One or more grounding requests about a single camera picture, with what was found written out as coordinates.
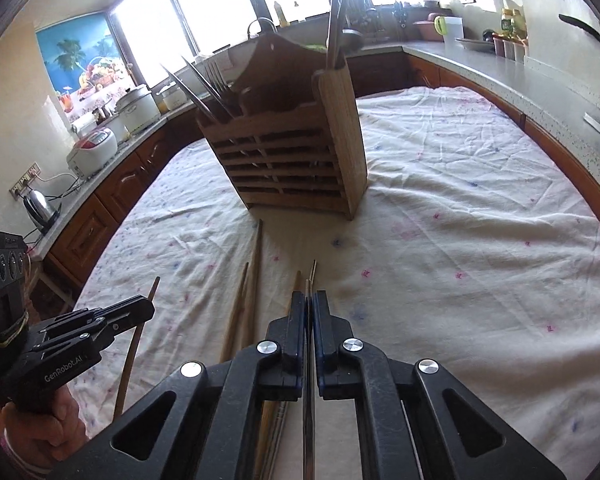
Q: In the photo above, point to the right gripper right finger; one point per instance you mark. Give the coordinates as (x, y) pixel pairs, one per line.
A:
(416, 421)

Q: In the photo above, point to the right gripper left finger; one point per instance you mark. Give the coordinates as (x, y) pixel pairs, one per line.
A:
(200, 422)

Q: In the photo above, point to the long metal chopstick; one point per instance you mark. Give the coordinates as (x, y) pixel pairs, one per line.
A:
(337, 14)

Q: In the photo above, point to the person's left hand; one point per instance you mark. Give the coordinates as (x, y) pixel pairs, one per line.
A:
(40, 441)

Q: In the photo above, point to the lower wooden counter cabinets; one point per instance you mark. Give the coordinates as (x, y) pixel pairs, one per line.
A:
(563, 123)

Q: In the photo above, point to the steel electric kettle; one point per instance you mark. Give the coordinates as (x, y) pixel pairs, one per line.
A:
(41, 211)

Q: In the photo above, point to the floral white tablecloth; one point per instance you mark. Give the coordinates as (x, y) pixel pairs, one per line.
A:
(469, 246)

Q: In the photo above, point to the white red rice cooker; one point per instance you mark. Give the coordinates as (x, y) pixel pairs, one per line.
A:
(90, 154)

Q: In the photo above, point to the large white cooker pot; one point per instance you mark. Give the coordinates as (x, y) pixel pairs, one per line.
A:
(138, 109)

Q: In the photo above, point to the tropical fruit poster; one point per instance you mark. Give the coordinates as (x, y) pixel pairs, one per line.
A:
(84, 63)

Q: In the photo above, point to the wooden utensil holder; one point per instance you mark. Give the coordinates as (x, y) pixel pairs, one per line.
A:
(296, 140)

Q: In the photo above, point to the small white electric pot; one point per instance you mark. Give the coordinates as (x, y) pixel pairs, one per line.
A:
(170, 97)

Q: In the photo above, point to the metal fork in holder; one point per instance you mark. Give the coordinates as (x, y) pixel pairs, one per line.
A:
(229, 97)

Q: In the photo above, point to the red plastic basin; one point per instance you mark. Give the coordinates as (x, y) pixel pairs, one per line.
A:
(427, 29)

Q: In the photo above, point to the white green-lid container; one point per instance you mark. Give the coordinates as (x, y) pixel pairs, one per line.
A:
(450, 29)

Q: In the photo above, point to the dish drying rack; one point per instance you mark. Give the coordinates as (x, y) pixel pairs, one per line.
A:
(378, 23)

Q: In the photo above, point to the chrome sink faucet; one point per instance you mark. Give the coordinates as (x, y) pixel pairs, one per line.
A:
(266, 26)

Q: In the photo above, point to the yellow dish soap bottle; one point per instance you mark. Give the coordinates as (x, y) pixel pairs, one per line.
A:
(283, 22)

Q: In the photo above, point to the yellow oil bottle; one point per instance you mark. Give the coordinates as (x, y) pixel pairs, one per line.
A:
(513, 24)

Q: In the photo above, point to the wall power socket strip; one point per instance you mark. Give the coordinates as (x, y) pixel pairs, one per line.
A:
(24, 181)

